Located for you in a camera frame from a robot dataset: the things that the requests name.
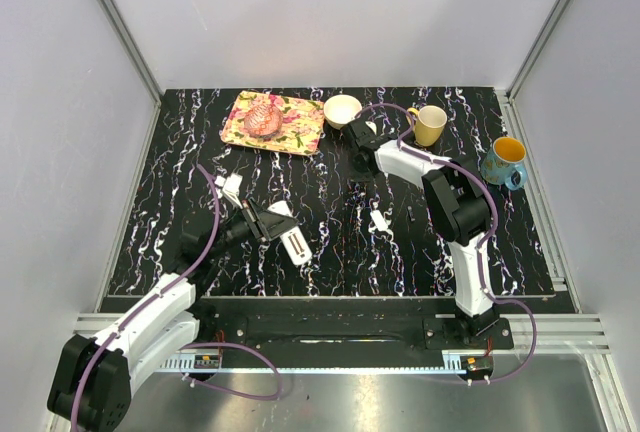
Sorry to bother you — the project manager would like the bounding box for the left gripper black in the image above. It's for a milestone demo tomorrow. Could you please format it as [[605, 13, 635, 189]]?
[[207, 197, 299, 260]]

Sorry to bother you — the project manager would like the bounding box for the white remote control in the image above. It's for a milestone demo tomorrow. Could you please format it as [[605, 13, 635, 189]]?
[[268, 200, 312, 266]]

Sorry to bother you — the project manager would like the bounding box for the white battery cover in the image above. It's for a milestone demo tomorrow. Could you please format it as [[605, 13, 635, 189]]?
[[370, 209, 390, 232]]

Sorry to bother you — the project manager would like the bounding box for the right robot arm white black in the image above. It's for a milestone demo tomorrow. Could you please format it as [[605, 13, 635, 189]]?
[[342, 119, 499, 348]]

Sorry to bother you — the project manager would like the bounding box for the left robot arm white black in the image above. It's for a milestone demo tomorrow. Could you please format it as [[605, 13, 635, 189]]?
[[46, 199, 299, 431]]

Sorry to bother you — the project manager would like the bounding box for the cream ceramic bowl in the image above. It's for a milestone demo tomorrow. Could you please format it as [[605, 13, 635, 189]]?
[[323, 94, 362, 130]]

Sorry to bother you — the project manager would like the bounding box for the floral rectangular tray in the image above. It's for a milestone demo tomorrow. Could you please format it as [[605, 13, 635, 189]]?
[[220, 90, 325, 156]]

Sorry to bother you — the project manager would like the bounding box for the red patterned bowl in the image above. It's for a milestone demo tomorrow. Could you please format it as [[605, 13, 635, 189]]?
[[244, 104, 283, 139]]

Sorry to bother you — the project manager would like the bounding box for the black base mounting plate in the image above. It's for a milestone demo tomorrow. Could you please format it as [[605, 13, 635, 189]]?
[[195, 297, 514, 371]]

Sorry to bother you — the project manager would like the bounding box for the blue mug yellow inside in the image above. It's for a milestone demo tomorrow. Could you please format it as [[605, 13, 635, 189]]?
[[480, 136, 528, 191]]

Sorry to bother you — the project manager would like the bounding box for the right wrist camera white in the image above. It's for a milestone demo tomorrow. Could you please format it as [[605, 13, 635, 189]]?
[[365, 121, 377, 134]]

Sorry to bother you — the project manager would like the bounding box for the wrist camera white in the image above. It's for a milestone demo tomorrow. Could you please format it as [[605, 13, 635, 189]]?
[[365, 121, 377, 134], [214, 173, 243, 209]]

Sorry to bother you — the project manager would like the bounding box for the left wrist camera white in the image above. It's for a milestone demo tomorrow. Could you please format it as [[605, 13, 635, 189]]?
[[214, 173, 243, 209]]

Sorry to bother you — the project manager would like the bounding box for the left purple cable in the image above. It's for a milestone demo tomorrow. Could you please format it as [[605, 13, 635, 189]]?
[[69, 164, 284, 432]]

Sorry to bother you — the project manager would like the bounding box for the left aluminium frame post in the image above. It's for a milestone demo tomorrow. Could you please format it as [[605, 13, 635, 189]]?
[[72, 0, 164, 103]]

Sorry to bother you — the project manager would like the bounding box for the aluminium frame post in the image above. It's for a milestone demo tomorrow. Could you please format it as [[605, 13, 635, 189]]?
[[72, 0, 164, 103], [505, 0, 574, 100]]

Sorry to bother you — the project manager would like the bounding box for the right aluminium frame post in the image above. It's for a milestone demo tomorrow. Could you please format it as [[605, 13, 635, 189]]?
[[505, 0, 574, 100]]

